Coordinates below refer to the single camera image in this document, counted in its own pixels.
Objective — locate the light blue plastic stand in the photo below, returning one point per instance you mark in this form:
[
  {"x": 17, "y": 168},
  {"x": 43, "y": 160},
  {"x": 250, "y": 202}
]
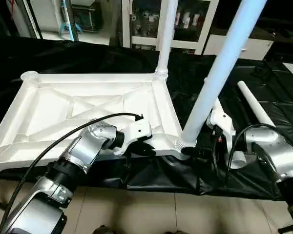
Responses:
[{"x": 66, "y": 24}]

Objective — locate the white drawer unit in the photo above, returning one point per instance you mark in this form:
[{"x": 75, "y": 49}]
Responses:
[{"x": 258, "y": 48}]

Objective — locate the white glass-door cabinet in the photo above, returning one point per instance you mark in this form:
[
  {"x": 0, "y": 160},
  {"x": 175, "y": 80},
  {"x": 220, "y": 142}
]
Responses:
[{"x": 146, "y": 31}]

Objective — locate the black mat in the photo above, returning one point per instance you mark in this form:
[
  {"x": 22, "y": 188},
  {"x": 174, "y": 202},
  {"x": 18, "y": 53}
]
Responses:
[{"x": 161, "y": 175}]

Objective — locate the white plastic table top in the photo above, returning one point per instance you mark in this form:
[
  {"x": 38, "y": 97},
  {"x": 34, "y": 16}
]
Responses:
[{"x": 63, "y": 104}]

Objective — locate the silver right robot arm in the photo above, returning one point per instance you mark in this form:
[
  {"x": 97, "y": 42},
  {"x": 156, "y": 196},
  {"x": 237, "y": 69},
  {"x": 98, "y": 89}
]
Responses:
[{"x": 276, "y": 151}]

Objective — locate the white plastic table leg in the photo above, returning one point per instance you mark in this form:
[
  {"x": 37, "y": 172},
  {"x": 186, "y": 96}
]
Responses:
[
  {"x": 238, "y": 161},
  {"x": 255, "y": 104},
  {"x": 167, "y": 36},
  {"x": 222, "y": 61}
]

